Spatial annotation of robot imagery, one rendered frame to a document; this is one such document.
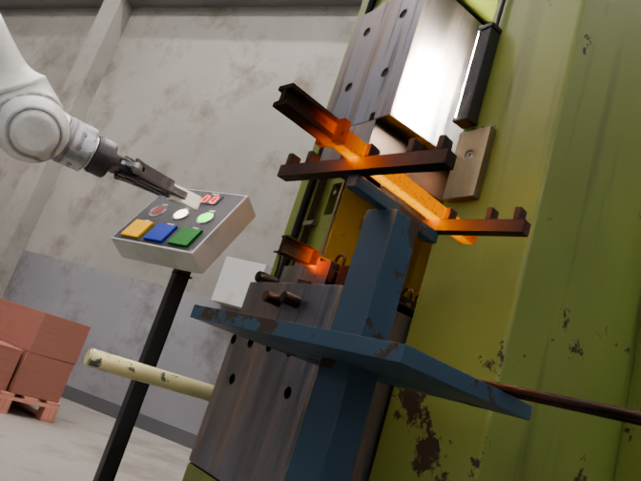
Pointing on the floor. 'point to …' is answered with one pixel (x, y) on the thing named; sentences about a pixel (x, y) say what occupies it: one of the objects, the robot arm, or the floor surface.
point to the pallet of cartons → (36, 358)
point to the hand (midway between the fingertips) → (184, 197)
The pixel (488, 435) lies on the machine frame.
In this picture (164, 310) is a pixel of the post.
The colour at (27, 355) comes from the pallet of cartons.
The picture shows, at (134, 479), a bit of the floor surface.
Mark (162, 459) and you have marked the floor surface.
